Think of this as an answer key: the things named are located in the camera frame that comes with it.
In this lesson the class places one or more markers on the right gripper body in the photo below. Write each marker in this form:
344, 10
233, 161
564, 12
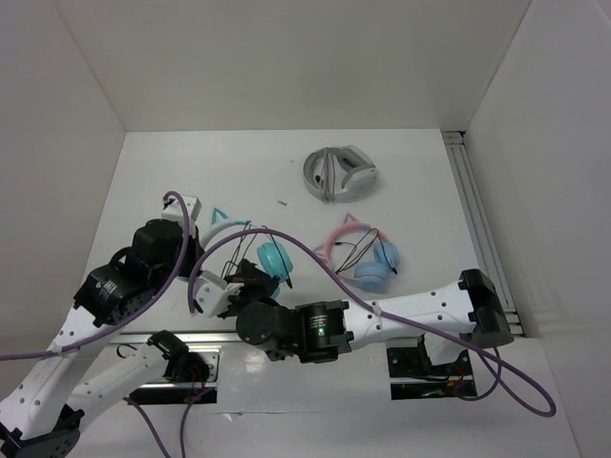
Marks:
253, 288

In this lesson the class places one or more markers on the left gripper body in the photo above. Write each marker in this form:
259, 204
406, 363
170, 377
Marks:
191, 256

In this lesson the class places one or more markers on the teal cat-ear headphones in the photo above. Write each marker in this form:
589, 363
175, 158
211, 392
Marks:
272, 256

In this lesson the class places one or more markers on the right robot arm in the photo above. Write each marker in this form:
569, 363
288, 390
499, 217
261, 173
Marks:
465, 311

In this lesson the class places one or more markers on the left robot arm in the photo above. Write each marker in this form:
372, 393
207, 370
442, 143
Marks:
46, 414

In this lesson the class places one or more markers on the pink blue cat-ear headphones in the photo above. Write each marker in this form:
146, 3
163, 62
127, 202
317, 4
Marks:
360, 254

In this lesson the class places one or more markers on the grey white folded headphones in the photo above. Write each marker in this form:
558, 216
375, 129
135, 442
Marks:
339, 173

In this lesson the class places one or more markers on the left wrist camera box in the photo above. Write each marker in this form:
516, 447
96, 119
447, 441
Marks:
183, 210

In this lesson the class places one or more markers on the aluminium rail front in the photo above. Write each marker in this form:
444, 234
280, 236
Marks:
223, 337

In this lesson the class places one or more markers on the aluminium rail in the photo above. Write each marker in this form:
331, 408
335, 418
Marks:
484, 243
223, 337

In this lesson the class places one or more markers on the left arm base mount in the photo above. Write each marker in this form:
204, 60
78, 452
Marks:
197, 380

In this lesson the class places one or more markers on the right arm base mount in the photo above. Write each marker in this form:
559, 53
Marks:
413, 377

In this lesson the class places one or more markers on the aluminium rail right side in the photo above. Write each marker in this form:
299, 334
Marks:
484, 243

